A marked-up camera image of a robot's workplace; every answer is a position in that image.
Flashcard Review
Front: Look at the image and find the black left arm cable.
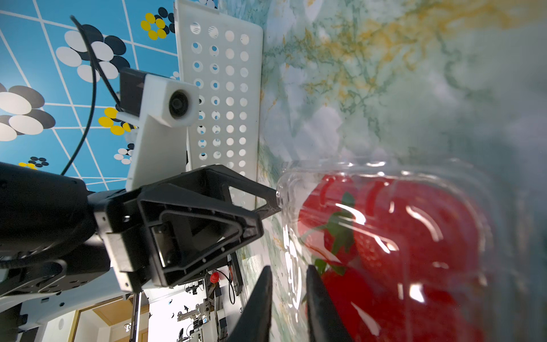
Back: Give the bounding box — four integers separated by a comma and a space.
59, 14, 123, 177

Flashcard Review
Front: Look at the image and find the red strawberry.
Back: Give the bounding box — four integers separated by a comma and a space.
298, 175, 358, 264
354, 179, 479, 291
321, 269, 484, 341

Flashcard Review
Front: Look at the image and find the white perforated plastic basket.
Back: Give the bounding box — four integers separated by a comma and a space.
175, 1, 264, 180

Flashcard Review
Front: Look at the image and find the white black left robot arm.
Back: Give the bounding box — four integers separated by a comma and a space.
1, 163, 280, 341

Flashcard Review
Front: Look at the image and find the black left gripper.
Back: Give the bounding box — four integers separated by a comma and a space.
88, 165, 281, 293

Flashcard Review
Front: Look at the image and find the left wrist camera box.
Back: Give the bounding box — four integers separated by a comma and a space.
119, 68, 199, 192

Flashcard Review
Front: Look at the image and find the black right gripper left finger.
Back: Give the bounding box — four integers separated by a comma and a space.
227, 266, 273, 342

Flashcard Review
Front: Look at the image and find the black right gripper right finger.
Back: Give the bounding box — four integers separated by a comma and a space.
306, 265, 353, 342

